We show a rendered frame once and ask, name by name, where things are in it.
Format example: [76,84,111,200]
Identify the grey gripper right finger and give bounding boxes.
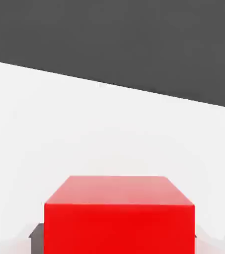
[194,233,206,254]

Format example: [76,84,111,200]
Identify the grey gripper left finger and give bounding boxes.
[14,223,45,254]

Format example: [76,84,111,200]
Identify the small red cube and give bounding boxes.
[44,175,196,254]

